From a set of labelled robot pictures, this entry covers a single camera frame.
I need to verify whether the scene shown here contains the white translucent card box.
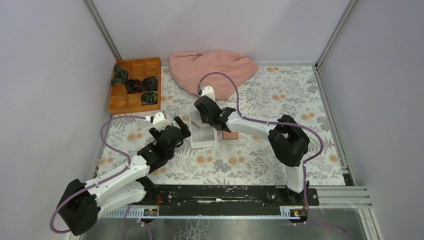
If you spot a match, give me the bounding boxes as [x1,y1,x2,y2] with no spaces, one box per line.
[188,110,218,149]

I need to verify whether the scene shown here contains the brown leather card holder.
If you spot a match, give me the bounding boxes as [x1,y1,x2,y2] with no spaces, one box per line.
[222,131,239,140]

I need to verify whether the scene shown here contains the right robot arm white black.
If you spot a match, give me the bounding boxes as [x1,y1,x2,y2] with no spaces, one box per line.
[194,96,310,206]

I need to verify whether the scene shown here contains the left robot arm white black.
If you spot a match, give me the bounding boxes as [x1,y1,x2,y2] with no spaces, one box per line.
[49,112,191,236]

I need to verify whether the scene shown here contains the floral table mat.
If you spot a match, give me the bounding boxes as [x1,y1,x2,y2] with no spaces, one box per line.
[95,65,345,186]

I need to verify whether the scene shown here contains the dark patterned rolled sock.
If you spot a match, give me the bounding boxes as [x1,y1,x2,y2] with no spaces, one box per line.
[140,91,158,106]

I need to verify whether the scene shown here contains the pink cloth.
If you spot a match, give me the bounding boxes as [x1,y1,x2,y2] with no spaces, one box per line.
[168,50,259,100]

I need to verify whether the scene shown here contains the black rolled sock right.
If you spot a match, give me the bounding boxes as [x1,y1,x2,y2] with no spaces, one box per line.
[141,76,158,92]

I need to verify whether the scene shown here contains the black rolled sock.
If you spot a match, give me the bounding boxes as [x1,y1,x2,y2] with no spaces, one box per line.
[124,79,142,94]
[141,76,158,92]

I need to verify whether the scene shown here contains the wooden compartment tray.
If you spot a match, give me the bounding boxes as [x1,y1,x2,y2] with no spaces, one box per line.
[107,57,162,115]

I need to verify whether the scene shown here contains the black rolled sock left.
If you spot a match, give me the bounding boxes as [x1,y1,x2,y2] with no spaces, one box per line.
[124,79,142,94]

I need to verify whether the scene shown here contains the green patterned rolled sock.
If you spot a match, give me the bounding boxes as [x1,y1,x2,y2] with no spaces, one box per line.
[110,64,129,86]

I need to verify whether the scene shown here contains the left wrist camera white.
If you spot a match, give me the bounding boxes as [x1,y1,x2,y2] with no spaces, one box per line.
[144,112,171,131]

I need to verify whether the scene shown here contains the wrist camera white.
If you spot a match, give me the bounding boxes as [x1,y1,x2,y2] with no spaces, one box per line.
[197,85,216,102]
[144,112,171,131]

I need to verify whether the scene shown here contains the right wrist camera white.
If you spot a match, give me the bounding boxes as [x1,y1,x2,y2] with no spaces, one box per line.
[197,85,216,102]

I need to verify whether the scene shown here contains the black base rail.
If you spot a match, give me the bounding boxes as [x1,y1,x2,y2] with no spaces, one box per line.
[139,184,320,217]

